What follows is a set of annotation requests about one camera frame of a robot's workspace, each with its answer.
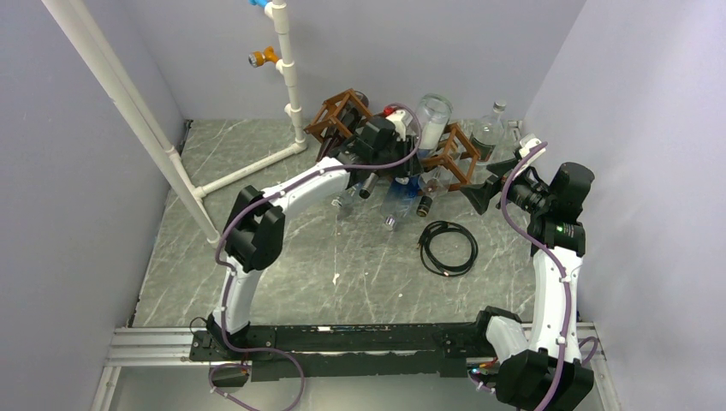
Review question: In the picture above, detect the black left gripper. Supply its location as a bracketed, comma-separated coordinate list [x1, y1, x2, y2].
[372, 135, 425, 179]

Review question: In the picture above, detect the green wine bottle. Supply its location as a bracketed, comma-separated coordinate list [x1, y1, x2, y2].
[359, 172, 379, 200]

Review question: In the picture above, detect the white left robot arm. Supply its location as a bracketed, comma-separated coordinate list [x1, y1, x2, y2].
[207, 109, 422, 360]

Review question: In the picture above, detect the dark red wine bottle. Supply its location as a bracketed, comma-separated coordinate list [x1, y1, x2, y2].
[306, 89, 371, 161]

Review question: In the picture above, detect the coiled black cable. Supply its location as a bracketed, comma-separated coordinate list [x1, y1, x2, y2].
[418, 221, 479, 278]

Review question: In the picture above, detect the clear white labelled bottle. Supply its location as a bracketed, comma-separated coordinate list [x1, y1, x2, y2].
[414, 93, 453, 162]

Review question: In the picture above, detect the orange pipe fitting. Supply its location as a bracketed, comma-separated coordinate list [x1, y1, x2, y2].
[248, 46, 280, 68]

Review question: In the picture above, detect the round clear glass bottle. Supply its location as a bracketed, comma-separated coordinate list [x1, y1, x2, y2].
[470, 99, 507, 164]

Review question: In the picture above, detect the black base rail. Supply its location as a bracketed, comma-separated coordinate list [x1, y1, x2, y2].
[189, 323, 495, 382]

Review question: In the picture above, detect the blue labelled clear bottle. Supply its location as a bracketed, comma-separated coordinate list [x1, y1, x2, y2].
[331, 183, 362, 214]

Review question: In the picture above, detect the white pvc pipe frame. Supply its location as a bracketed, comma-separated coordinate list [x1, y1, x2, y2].
[44, 1, 308, 246]

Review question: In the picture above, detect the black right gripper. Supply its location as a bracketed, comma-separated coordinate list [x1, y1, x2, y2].
[460, 158, 553, 215]

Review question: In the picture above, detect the blue pipe fitting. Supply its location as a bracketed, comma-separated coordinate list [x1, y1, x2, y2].
[248, 0, 270, 8]

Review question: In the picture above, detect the brown wooden wine rack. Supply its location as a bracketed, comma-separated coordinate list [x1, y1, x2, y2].
[303, 107, 479, 192]

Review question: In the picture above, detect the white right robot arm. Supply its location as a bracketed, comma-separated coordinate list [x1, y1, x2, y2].
[461, 158, 595, 410]

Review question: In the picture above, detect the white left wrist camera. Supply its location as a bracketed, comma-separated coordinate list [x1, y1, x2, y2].
[383, 104, 414, 141]

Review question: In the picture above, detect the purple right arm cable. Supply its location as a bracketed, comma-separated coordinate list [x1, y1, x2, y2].
[469, 140, 600, 411]

